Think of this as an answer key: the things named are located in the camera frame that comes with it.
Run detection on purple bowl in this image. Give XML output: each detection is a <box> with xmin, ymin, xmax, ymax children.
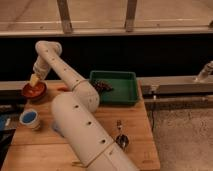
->
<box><xmin>22</xmin><ymin>90</ymin><xmax>46</xmax><ymax>103</ymax></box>

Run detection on green plastic tray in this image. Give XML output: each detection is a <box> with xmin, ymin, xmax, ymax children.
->
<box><xmin>90</xmin><ymin>70</ymin><xmax>139</xmax><ymax>106</ymax></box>

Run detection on blue sponge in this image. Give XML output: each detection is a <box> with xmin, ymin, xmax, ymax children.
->
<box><xmin>52</xmin><ymin>122</ymin><xmax>60</xmax><ymax>133</ymax></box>

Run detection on metal spoon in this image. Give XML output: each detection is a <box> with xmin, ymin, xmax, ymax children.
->
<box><xmin>116</xmin><ymin>134</ymin><xmax>129</xmax><ymax>149</ymax></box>

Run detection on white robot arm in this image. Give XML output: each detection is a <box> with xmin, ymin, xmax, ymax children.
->
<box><xmin>33</xmin><ymin>41</ymin><xmax>139</xmax><ymax>171</ymax></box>

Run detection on red bowl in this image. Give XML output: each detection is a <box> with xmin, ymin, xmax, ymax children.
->
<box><xmin>22</xmin><ymin>82</ymin><xmax>46</xmax><ymax>93</ymax></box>

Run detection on dark grape bunch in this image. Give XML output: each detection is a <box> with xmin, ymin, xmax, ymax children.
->
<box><xmin>92</xmin><ymin>81</ymin><xmax>113</xmax><ymax>93</ymax></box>

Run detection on blue and white cup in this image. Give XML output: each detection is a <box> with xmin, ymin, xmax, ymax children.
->
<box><xmin>19</xmin><ymin>109</ymin><xmax>41</xmax><ymax>130</ymax></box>

